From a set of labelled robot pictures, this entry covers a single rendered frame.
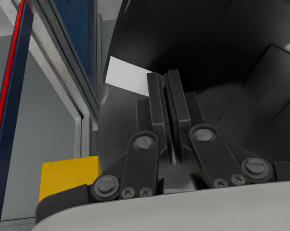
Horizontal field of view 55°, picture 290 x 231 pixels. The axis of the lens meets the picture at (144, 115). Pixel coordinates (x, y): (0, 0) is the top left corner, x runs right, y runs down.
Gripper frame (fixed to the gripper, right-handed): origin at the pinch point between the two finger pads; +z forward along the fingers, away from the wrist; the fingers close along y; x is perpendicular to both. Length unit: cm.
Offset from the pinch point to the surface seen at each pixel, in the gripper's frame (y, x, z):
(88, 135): -15.2, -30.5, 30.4
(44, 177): -20.7, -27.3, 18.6
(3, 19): -70, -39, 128
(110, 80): -2.8, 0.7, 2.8
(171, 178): -0.1, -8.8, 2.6
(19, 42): -14.7, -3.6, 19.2
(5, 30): -72, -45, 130
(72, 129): -34, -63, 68
